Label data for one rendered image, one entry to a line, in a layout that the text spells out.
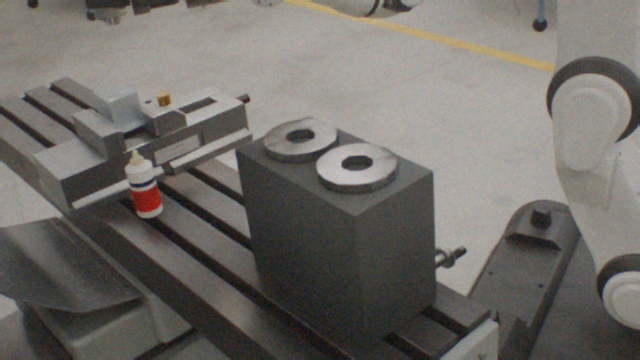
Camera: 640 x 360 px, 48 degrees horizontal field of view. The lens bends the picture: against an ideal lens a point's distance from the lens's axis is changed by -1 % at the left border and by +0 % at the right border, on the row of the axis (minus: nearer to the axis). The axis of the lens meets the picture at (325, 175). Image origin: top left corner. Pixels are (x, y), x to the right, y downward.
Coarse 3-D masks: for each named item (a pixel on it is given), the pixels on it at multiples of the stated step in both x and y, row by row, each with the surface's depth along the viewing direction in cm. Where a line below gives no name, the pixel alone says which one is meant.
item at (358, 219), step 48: (288, 144) 85; (336, 144) 86; (288, 192) 82; (336, 192) 78; (384, 192) 77; (432, 192) 81; (288, 240) 87; (336, 240) 78; (384, 240) 78; (432, 240) 84; (288, 288) 93; (336, 288) 83; (384, 288) 81; (432, 288) 88
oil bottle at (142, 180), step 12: (132, 156) 108; (132, 168) 108; (144, 168) 108; (132, 180) 109; (144, 180) 109; (156, 180) 112; (132, 192) 110; (144, 192) 109; (156, 192) 111; (144, 204) 110; (156, 204) 111; (144, 216) 112
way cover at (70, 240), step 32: (32, 224) 126; (64, 224) 127; (0, 256) 108; (32, 256) 115; (96, 256) 117; (0, 288) 94; (32, 288) 101; (64, 288) 107; (96, 288) 108; (128, 288) 109
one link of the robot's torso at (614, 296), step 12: (624, 276) 118; (636, 276) 117; (612, 288) 120; (624, 288) 118; (636, 288) 117; (612, 300) 120; (624, 300) 119; (636, 300) 118; (612, 312) 122; (624, 312) 120; (636, 312) 119; (624, 324) 122; (636, 324) 121
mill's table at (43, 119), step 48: (48, 96) 158; (0, 144) 145; (48, 144) 142; (192, 192) 117; (240, 192) 116; (96, 240) 121; (144, 240) 107; (192, 240) 106; (240, 240) 109; (192, 288) 96; (240, 288) 99; (240, 336) 89; (288, 336) 87; (336, 336) 86; (384, 336) 88; (432, 336) 84; (480, 336) 85
